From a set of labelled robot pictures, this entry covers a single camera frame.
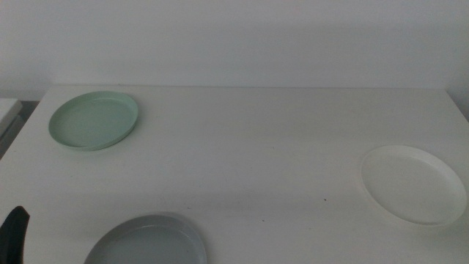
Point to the white shallow bowl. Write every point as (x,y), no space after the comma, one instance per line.
(414,185)

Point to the grey shallow bowl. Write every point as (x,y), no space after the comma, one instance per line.
(150,243)

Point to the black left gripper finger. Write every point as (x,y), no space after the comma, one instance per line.
(12,238)

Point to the pale green shallow bowl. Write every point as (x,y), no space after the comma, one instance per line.
(91,122)

